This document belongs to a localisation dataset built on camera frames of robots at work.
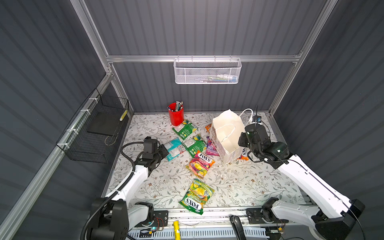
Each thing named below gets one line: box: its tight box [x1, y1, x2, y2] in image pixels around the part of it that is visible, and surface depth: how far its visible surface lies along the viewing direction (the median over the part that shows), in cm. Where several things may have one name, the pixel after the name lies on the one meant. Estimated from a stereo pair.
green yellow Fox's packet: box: [178, 178, 215, 215], surface depth 80 cm
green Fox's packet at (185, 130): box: [172, 119, 198, 141], surface depth 109 cm
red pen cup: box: [168, 102, 185, 127], surface depth 113 cm
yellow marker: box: [173, 220, 181, 240], surface depth 71 cm
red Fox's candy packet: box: [186, 150, 216, 179], surface depth 91 cm
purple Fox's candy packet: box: [206, 136, 220, 156], surface depth 98 cm
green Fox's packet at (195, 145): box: [182, 133, 207, 158], surface depth 100 cm
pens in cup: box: [167, 100, 184, 112], surface depth 107 cm
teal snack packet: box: [164, 137, 186, 162], surface depth 98 cm
